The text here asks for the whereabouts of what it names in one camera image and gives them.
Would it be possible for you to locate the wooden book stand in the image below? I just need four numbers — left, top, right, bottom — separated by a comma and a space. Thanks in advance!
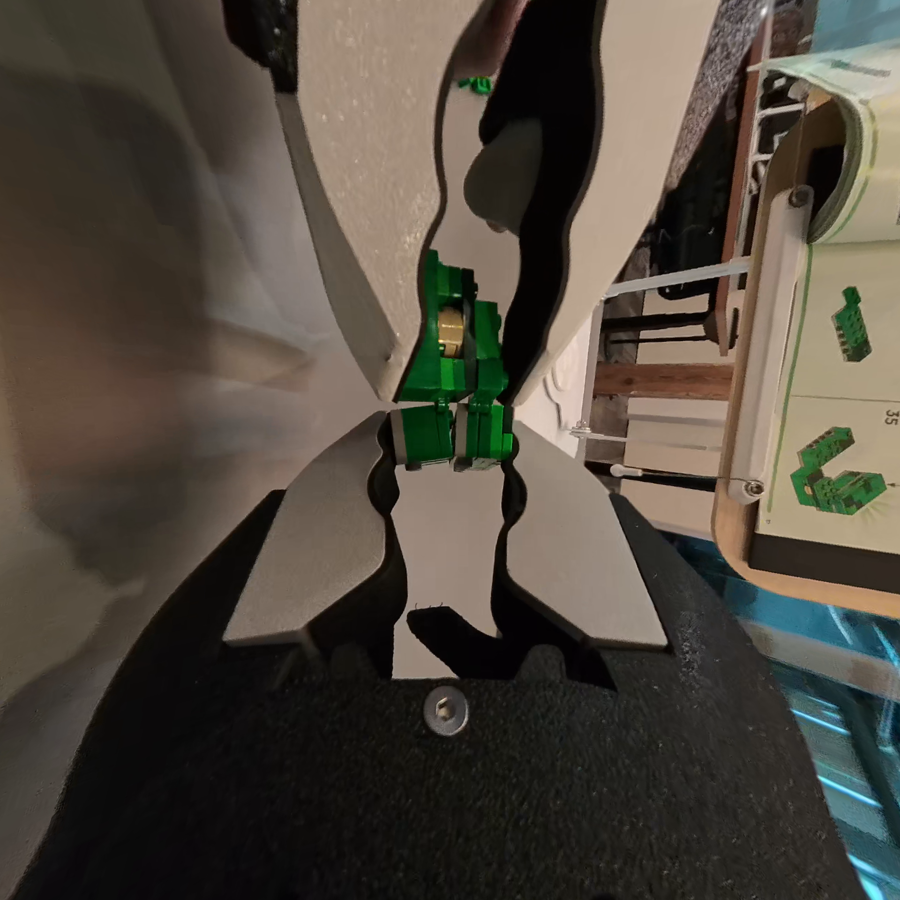
710, 105, 900, 620

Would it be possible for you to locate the clear plastic strut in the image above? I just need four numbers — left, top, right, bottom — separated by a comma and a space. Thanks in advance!
603, 256, 753, 298
570, 419, 727, 452

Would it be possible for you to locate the green toy brick model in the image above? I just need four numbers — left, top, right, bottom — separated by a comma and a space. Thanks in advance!
390, 249, 518, 472

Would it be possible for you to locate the brick instruction booklet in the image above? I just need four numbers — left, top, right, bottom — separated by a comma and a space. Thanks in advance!
758, 56, 900, 556

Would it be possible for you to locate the white desk cable grommet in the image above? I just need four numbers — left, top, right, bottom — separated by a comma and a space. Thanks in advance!
552, 345, 599, 431

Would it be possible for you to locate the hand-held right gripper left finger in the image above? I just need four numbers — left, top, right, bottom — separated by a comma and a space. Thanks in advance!
224, 410, 410, 658

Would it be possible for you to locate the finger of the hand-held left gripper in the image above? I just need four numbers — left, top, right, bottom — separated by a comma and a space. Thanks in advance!
273, 0, 493, 407
464, 0, 723, 410

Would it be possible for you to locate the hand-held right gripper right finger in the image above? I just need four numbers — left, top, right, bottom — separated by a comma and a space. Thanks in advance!
491, 424, 670, 655

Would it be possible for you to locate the teal translucent panel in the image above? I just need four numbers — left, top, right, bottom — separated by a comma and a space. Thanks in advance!
671, 527, 900, 900

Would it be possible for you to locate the brown wooden board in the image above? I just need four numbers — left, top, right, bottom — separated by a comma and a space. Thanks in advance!
596, 364, 734, 399

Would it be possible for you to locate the black office chair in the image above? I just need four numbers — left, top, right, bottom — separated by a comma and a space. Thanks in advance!
605, 162, 735, 353

